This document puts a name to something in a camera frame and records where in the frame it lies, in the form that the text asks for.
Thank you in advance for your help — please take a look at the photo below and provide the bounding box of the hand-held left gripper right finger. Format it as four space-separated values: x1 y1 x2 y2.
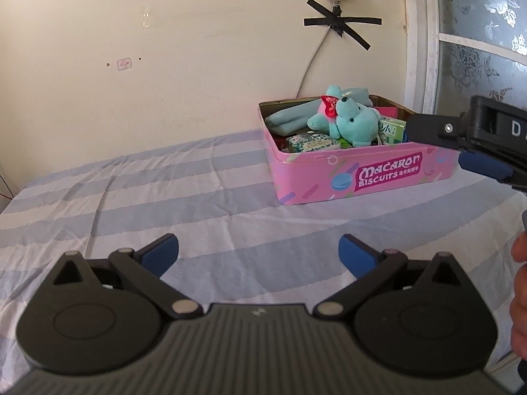
313 234 468 319

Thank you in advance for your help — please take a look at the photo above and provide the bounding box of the teal pouch bag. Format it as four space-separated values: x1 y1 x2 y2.
264 88 371 136

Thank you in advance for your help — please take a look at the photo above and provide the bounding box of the teal plush bear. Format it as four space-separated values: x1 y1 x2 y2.
307 85 381 149

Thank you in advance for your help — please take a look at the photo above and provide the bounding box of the person's right hand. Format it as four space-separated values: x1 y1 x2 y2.
510 232 527 358

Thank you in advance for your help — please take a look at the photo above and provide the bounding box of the green snack packet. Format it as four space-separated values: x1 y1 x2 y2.
286 129 342 153

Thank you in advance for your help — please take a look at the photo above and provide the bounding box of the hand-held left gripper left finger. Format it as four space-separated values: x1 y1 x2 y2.
51 233 203 319

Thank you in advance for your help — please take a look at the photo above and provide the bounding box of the green medicine box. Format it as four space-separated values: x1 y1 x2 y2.
379 116 408 145

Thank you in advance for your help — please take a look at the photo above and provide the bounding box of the pink biscuit tin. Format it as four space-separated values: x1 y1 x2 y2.
258 94 462 206

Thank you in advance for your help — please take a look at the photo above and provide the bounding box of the white framed window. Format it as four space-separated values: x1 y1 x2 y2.
405 0 527 116

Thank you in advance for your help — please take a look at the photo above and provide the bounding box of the striped bed sheet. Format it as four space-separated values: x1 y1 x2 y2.
0 127 527 379

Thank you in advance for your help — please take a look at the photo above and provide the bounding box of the white power cable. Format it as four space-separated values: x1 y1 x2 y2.
295 25 330 99

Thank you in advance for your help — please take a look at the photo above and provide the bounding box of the black tape cross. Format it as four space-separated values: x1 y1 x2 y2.
304 0 383 51

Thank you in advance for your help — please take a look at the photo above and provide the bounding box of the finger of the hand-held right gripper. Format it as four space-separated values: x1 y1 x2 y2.
458 150 513 182
405 112 474 149

